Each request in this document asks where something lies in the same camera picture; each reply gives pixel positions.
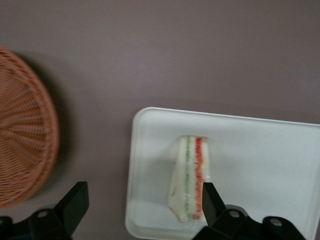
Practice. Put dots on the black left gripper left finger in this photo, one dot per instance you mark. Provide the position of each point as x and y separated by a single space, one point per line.
62 212

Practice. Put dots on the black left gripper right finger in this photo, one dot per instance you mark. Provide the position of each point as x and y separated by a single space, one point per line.
225 222

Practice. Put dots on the triangle sandwich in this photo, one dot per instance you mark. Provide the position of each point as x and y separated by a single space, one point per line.
190 175

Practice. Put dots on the cream plastic tray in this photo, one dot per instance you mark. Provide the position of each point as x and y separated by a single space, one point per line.
250 162

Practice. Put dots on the round brown wicker basket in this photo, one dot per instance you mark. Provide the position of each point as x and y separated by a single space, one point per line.
22 130

